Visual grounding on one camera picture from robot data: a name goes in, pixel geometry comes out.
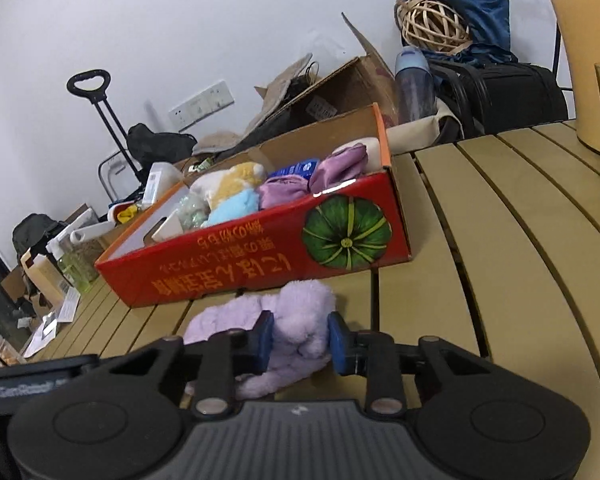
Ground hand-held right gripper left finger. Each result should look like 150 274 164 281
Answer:
97 310 276 418

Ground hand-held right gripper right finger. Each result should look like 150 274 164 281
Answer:
326 311 511 418

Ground lilac plush toy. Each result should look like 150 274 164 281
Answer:
182 279 337 402

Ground red pumpkin print cardboard box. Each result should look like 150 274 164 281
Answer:
94 102 412 309

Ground light blue plush toy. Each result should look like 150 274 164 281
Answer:
206 188 261 227

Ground purple satin pouch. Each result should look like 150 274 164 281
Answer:
307 143 369 194
256 175 312 209

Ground yellow fluffy plush toy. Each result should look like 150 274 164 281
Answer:
189 161 267 212

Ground blue packet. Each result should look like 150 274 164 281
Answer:
267 159 322 180

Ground white paper sheets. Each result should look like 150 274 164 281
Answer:
24 285 82 358

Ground black backpack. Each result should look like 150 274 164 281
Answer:
12 213 67 262

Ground yellow red toy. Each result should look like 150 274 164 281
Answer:
107 202 142 225

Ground white plastic container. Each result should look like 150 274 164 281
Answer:
141 162 186 207

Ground cream foam roll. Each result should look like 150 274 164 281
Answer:
364 136 385 169

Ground tan hat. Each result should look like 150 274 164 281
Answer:
192 131 242 157

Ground beige canvas bag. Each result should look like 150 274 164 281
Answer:
386 109 463 155

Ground brown cardboard box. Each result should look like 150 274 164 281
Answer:
239 12 400 147

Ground blue lid water bottle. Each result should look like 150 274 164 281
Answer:
393 46 439 124

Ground black bag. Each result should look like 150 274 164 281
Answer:
426 59 569 137

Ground woven rattan ball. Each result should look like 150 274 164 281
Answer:
394 0 472 57

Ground dark blue cloth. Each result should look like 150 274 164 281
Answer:
409 0 519 69

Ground yellow thermos jug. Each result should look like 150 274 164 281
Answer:
542 0 600 157

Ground white wall socket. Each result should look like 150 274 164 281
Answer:
168 79 235 131

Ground black trolley handle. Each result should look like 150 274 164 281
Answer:
66 69 147 202

